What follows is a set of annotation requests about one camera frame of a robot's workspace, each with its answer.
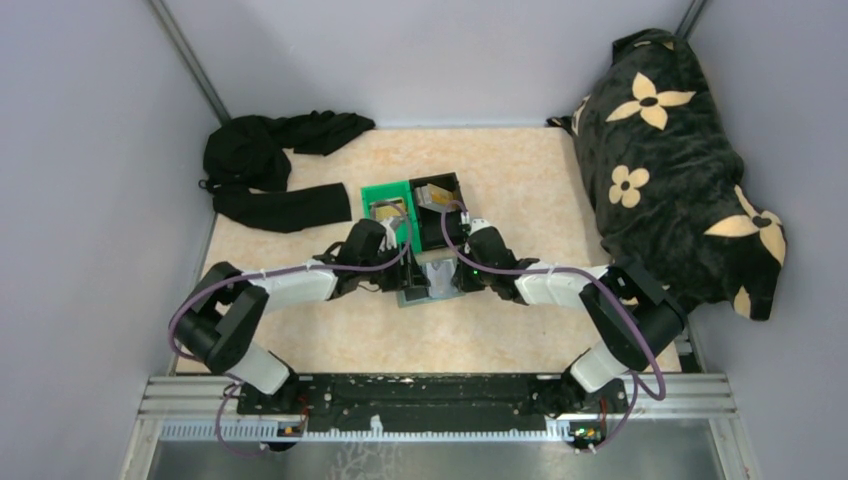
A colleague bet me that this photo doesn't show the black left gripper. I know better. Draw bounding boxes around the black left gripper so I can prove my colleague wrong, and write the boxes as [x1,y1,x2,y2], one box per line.
[360,241,431,293]

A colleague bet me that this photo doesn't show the sage green card holder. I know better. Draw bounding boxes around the sage green card holder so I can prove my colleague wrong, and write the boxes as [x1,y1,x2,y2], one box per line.
[396,257,464,308]

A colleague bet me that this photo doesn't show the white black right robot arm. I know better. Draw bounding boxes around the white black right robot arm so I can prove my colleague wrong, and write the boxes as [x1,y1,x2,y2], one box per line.
[452,213,687,412]

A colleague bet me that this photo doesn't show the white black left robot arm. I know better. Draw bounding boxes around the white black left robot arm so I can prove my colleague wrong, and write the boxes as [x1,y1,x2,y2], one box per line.
[168,214,414,414]

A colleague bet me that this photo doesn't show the card stack in green bin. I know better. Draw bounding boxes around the card stack in green bin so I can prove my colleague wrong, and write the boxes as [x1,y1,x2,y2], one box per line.
[369,197,407,222]

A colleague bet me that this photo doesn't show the gold credit card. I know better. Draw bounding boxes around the gold credit card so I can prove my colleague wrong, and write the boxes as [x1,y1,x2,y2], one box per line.
[425,184,455,208]

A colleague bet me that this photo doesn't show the green plastic bin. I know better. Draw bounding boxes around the green plastic bin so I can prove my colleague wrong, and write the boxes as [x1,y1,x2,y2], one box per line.
[360,181,423,254]

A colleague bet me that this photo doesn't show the black plastic bin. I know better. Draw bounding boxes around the black plastic bin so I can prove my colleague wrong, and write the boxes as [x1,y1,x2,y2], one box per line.
[409,172,466,252]

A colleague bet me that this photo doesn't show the black cloth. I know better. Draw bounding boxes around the black cloth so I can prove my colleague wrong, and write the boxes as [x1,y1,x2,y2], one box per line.
[198,110,375,234]

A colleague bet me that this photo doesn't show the black floral blanket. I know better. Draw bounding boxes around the black floral blanket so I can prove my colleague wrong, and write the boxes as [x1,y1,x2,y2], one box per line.
[547,28,787,322]

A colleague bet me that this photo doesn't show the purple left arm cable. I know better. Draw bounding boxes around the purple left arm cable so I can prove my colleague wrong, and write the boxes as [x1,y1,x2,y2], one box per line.
[166,201,415,460]

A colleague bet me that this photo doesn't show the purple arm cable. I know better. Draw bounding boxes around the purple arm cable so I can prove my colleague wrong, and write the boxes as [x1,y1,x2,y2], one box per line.
[439,200,667,454]
[166,201,415,460]

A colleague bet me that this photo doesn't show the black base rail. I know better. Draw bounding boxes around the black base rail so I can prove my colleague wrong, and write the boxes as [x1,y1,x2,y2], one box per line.
[237,373,627,433]

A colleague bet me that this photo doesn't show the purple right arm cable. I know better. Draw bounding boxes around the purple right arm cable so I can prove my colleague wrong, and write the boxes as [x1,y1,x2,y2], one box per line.
[439,200,667,454]

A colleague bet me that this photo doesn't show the aluminium frame rail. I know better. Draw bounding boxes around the aluminium frame rail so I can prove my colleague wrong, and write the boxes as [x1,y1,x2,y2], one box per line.
[138,373,736,443]

